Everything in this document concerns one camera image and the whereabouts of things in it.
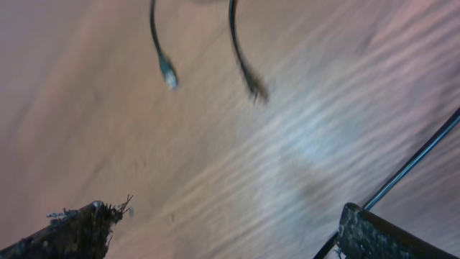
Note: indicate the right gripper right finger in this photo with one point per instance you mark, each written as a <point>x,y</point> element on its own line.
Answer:
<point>364,235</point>

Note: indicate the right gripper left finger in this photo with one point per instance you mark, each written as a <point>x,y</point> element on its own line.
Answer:
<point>73,233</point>

